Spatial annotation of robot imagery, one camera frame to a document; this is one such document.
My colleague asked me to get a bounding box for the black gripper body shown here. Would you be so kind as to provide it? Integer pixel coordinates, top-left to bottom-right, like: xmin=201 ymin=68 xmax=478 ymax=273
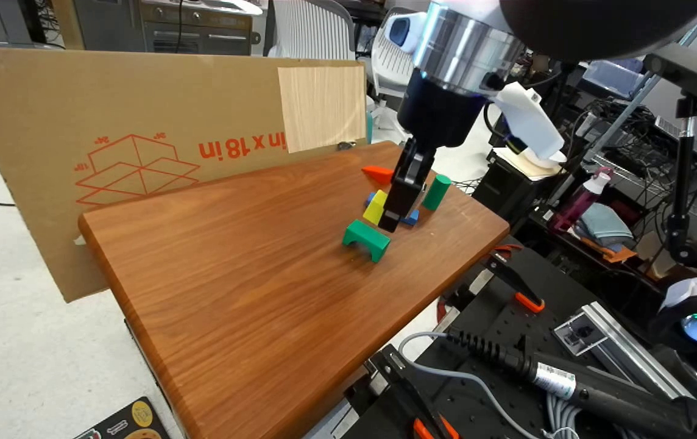
xmin=396 ymin=67 xmax=490 ymax=151

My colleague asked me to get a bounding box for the yellow box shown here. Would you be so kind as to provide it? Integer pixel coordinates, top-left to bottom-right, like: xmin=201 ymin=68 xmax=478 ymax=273
xmin=360 ymin=189 xmax=390 ymax=229

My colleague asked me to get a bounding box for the orange wedge piece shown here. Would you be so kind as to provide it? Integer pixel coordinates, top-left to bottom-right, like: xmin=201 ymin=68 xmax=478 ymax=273
xmin=360 ymin=163 xmax=396 ymax=189

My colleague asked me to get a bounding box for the green arch piece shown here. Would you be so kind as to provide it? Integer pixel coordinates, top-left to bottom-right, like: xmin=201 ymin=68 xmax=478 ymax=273
xmin=341 ymin=218 xmax=395 ymax=265

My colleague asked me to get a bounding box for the light wooden panel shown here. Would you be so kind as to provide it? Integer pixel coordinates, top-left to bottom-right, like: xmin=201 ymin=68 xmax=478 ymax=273
xmin=276 ymin=63 xmax=368 ymax=156

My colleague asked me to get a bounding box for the black orange clamp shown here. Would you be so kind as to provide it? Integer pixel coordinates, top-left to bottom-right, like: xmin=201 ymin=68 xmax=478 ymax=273
xmin=483 ymin=250 xmax=547 ymax=318
xmin=369 ymin=347 xmax=464 ymax=439

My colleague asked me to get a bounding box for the pink bottle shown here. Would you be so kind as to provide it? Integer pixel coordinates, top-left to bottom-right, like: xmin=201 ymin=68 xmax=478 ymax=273
xmin=552 ymin=168 xmax=614 ymax=236

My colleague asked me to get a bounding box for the brown wooden board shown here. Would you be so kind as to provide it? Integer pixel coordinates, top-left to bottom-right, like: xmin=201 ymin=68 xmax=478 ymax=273
xmin=76 ymin=141 xmax=513 ymax=439

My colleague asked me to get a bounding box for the square printed tag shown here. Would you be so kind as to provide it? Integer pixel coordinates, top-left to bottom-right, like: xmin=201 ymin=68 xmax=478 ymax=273
xmin=552 ymin=315 xmax=603 ymax=358

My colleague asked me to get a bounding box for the brown printed cardboard panel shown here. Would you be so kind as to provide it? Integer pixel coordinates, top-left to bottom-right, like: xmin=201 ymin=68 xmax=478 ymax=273
xmin=0 ymin=47 xmax=368 ymax=304

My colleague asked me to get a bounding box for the black printed card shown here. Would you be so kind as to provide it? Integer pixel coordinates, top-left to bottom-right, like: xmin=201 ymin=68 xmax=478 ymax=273
xmin=72 ymin=396 xmax=172 ymax=439

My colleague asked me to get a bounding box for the black camera on stand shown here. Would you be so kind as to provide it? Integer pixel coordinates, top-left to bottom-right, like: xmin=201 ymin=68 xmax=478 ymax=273
xmin=641 ymin=41 xmax=697 ymax=276

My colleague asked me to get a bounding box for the black ribbed cable connector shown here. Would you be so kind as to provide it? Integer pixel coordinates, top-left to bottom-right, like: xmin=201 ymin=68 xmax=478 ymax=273
xmin=443 ymin=328 xmax=697 ymax=439

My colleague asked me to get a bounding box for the grey cable bundle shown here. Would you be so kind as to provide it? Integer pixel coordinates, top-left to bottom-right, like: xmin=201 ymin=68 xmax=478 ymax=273
xmin=541 ymin=389 xmax=590 ymax=439

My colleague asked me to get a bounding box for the aluminium rail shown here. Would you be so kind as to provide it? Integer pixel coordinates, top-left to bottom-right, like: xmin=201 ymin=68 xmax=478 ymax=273
xmin=580 ymin=301 xmax=697 ymax=439

